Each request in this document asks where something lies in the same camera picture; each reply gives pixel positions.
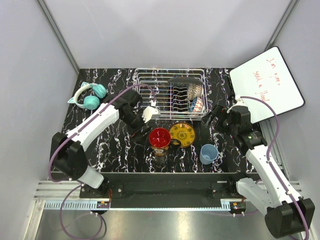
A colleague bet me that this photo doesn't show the aluminium front rail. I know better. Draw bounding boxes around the aluminium front rail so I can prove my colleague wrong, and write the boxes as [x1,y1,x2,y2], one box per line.
[34,180,246,211]

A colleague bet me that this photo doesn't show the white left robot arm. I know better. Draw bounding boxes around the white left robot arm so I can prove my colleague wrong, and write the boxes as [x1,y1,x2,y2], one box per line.
[49,89,160,198]

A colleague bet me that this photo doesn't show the blue triangle patterned bowl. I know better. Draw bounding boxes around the blue triangle patterned bowl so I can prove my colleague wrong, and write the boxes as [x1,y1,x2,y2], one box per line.
[189,97,204,113]

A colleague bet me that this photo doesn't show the light blue cup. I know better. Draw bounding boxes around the light blue cup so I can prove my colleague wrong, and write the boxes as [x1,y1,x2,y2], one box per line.
[199,144,219,165]

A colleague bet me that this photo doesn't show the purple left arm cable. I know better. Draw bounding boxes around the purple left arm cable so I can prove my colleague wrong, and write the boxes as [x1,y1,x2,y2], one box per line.
[47,83,158,237]

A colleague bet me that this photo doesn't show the white dry-erase board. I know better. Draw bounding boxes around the white dry-erase board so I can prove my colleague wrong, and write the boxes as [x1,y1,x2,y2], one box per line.
[229,46,305,115]

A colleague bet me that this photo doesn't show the black floral square plate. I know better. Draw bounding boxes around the black floral square plate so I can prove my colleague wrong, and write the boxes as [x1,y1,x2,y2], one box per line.
[167,77,202,85]

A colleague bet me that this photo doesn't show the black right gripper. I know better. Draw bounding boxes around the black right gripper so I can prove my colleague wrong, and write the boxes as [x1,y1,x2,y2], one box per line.
[201,104,238,137]

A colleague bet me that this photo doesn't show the red interior mug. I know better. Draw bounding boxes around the red interior mug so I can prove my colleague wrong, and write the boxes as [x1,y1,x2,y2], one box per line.
[148,127,182,156]

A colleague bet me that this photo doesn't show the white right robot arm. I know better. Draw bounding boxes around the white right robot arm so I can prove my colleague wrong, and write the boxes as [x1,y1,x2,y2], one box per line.
[205,104,315,239]

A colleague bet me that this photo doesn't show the brown patterned bowl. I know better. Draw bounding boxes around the brown patterned bowl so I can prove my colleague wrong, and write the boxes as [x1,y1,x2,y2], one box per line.
[187,83,203,100]

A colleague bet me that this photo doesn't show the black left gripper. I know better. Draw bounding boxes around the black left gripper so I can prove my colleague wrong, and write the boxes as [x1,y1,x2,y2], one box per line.
[121,108,154,146]

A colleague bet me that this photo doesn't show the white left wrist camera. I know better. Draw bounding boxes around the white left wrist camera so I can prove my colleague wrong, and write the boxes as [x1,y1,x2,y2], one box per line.
[142,106,161,123]

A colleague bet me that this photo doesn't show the white wire dish rack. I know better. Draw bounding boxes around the white wire dish rack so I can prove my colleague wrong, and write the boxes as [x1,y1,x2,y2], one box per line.
[132,68,209,121]

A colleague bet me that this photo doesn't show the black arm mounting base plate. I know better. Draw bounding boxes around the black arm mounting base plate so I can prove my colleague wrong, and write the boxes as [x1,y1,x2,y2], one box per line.
[79,172,260,210]

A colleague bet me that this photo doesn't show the teal cat-ear headphones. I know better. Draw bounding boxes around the teal cat-ear headphones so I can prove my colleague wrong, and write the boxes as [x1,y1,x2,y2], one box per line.
[67,81,108,110]

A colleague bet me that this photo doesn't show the yellow patterned plate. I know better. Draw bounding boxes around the yellow patterned plate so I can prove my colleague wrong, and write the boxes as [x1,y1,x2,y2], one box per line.
[169,122,196,148]

